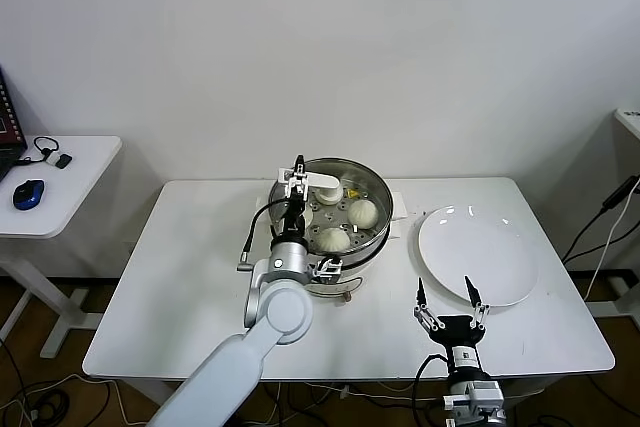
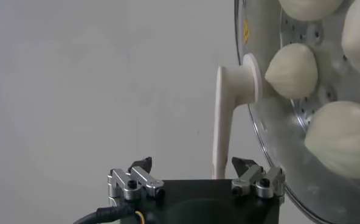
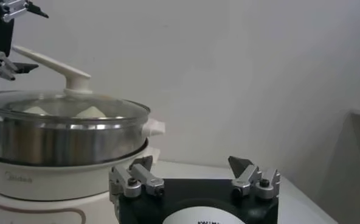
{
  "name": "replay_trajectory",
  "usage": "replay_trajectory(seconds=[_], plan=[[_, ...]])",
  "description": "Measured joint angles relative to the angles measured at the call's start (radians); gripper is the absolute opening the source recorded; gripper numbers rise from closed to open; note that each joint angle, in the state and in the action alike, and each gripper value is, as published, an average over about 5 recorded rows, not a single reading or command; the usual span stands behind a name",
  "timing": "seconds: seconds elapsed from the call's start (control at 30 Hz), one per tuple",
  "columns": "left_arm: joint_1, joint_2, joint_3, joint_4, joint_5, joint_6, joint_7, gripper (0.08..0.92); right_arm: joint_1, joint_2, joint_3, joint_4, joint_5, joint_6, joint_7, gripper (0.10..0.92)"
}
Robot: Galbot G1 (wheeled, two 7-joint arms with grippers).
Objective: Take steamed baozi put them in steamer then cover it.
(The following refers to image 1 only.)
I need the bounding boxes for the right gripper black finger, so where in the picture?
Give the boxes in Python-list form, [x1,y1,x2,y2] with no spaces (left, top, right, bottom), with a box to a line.
[412,277,446,333]
[463,274,490,331]

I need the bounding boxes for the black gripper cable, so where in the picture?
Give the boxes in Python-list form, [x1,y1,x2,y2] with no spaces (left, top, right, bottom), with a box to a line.
[413,352,451,427]
[235,196,291,273]

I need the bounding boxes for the white hanging cable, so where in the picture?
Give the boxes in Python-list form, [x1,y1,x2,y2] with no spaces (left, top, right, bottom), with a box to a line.
[583,186,640,301]

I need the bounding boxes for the black laptop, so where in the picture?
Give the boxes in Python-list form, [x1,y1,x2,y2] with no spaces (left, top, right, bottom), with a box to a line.
[0,64,28,183]

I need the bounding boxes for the black cables under table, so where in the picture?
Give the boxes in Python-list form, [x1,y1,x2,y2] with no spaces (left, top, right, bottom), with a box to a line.
[269,381,451,427]

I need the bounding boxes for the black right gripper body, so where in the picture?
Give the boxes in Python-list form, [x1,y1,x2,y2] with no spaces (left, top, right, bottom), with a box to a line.
[429,314,489,374]

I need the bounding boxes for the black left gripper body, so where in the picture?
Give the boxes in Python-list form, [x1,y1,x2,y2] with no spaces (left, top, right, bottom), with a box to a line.
[272,195,309,251]

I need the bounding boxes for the black floor cable loop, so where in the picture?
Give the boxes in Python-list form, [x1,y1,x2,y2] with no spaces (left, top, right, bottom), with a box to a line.
[0,336,71,427]

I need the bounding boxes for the small white side table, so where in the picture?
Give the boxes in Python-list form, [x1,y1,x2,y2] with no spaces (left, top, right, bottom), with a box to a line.
[0,135,123,359]

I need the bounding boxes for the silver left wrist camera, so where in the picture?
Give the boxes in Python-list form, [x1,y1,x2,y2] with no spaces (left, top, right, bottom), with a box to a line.
[309,255,346,281]

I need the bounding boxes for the glass lid with white handle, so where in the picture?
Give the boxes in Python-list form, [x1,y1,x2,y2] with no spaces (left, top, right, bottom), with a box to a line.
[268,157,394,243]

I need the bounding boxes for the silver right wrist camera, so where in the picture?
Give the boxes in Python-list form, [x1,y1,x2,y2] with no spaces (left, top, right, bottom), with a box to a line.
[443,379,506,413]

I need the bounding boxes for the large white table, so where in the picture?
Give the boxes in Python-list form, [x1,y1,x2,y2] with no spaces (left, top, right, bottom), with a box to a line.
[82,175,616,423]

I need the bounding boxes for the black cable with white plug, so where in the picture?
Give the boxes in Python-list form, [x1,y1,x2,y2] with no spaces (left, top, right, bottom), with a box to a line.
[17,135,64,167]

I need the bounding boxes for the stainless steel steamer basket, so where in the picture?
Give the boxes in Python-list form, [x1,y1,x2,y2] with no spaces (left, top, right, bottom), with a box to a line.
[267,157,394,268]

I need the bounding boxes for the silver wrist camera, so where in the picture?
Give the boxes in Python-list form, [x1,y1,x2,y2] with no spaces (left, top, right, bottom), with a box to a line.
[443,379,506,413]
[309,255,346,281]

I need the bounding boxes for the blue computer mouse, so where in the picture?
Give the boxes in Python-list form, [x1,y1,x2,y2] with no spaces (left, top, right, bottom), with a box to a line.
[11,179,46,211]

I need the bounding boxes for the white floor cable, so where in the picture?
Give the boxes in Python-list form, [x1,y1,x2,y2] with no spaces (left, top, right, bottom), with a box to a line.
[27,374,131,426]

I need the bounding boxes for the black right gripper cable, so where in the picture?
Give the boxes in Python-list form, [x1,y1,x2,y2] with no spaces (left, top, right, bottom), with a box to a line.
[413,352,451,427]

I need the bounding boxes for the white electric cooker base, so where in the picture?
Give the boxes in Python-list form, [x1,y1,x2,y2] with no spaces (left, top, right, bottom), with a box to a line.
[254,186,409,306]

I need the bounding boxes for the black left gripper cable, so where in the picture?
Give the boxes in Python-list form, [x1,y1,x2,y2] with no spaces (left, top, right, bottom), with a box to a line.
[235,196,291,273]

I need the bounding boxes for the white round plate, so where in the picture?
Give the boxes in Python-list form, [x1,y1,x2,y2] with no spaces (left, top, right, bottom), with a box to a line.
[407,204,540,308]

